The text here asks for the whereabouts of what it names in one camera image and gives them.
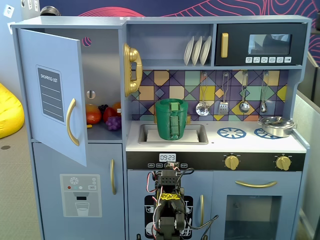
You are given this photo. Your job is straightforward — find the red white servo wire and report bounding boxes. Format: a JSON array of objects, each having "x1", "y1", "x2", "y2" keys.
[{"x1": 145, "y1": 171, "x2": 161, "y2": 194}]

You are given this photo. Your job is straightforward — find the black cable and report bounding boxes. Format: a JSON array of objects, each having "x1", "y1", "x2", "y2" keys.
[{"x1": 183, "y1": 214, "x2": 220, "y2": 240}]

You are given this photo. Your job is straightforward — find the silver round metal object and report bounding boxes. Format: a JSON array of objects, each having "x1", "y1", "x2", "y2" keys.
[{"x1": 39, "y1": 6, "x2": 62, "y2": 17}]

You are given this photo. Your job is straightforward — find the metal toy ladle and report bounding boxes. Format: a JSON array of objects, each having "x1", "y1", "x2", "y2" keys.
[{"x1": 238, "y1": 71, "x2": 251, "y2": 114}]

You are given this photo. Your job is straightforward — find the gold microwave handle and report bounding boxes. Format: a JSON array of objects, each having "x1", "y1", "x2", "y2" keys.
[{"x1": 220, "y1": 32, "x2": 229, "y2": 58}]

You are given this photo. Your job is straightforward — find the white toy plate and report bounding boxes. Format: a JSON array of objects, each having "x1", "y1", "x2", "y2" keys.
[
  {"x1": 191, "y1": 35, "x2": 203, "y2": 66},
  {"x1": 183, "y1": 35, "x2": 195, "y2": 66},
  {"x1": 199, "y1": 35, "x2": 212, "y2": 66}
]

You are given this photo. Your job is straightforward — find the steel toy pot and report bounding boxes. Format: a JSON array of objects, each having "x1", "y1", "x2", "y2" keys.
[{"x1": 258, "y1": 116, "x2": 298, "y2": 138}]

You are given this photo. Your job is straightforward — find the yellow round object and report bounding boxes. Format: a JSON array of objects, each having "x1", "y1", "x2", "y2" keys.
[{"x1": 199, "y1": 194, "x2": 205, "y2": 227}]

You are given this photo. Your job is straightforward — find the gold curved cabinet door handle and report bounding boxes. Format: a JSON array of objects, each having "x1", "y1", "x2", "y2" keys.
[{"x1": 66, "y1": 98, "x2": 80, "y2": 147}]

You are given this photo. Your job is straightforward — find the blue toy kitchen unit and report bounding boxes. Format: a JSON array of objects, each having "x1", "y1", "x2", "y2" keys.
[{"x1": 11, "y1": 15, "x2": 313, "y2": 240}]

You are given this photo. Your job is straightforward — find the blue shopping list cabinet door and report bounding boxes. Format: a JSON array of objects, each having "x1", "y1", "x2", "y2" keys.
[{"x1": 16, "y1": 28, "x2": 88, "y2": 168}]

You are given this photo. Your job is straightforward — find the orange red toy peach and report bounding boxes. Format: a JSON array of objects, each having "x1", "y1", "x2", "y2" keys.
[{"x1": 85, "y1": 103, "x2": 103, "y2": 125}]

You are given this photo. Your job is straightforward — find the red toy apple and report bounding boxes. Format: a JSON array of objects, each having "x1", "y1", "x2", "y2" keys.
[{"x1": 103, "y1": 106, "x2": 118, "y2": 123}]

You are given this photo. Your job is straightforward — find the metal toy spatula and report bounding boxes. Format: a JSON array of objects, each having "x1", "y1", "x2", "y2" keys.
[{"x1": 218, "y1": 72, "x2": 230, "y2": 116}]

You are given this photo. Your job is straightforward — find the gold stove knob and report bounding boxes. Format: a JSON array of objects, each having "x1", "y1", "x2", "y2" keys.
[
  {"x1": 224, "y1": 154, "x2": 241, "y2": 171},
  {"x1": 275, "y1": 154, "x2": 292, "y2": 172}
]

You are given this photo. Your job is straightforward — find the metal toy skimmer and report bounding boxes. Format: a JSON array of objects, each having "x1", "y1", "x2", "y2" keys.
[{"x1": 195, "y1": 72, "x2": 210, "y2": 117}]

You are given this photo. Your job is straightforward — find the blue water dispenser fridge door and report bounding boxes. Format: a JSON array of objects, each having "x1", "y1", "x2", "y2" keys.
[{"x1": 32, "y1": 142, "x2": 125, "y2": 240}]

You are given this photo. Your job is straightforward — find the metal toy spoon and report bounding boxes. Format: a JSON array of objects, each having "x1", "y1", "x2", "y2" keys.
[{"x1": 259, "y1": 71, "x2": 270, "y2": 114}]

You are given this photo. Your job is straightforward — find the steel pot lid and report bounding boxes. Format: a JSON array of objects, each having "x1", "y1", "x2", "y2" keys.
[{"x1": 261, "y1": 116, "x2": 295, "y2": 129}]

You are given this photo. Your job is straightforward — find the yellow bean bag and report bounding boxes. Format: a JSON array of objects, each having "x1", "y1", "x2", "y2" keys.
[{"x1": 0, "y1": 83, "x2": 25, "y2": 140}]

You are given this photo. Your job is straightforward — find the gold fridge door handle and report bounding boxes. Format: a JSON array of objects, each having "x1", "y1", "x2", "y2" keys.
[{"x1": 110, "y1": 158, "x2": 117, "y2": 196}]

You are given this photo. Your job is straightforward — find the purple toy grapes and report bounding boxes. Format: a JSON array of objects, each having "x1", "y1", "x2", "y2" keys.
[{"x1": 105, "y1": 116, "x2": 123, "y2": 132}]

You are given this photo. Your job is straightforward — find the blue oven door with window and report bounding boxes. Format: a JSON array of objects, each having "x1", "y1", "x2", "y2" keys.
[{"x1": 212, "y1": 171, "x2": 303, "y2": 240}]

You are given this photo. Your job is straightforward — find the grey toy sink basin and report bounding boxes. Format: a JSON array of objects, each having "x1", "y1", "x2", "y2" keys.
[{"x1": 138, "y1": 123, "x2": 209, "y2": 145}]

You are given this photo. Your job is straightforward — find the toy microwave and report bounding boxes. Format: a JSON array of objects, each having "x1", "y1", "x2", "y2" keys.
[{"x1": 215, "y1": 22, "x2": 308, "y2": 67}]

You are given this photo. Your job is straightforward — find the blue dishwasher door with sticker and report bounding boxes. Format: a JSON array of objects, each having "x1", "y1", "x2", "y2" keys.
[{"x1": 127, "y1": 169, "x2": 214, "y2": 240}]

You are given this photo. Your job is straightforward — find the gold toy telephone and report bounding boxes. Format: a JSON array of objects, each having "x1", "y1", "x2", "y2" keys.
[{"x1": 122, "y1": 42, "x2": 143, "y2": 98}]

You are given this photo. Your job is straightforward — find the grey partition panel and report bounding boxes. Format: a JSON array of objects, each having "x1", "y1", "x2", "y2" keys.
[{"x1": 292, "y1": 89, "x2": 320, "y2": 240}]

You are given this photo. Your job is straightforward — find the gold oven door handle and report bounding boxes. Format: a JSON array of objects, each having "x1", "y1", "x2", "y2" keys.
[{"x1": 234, "y1": 180, "x2": 278, "y2": 189}]

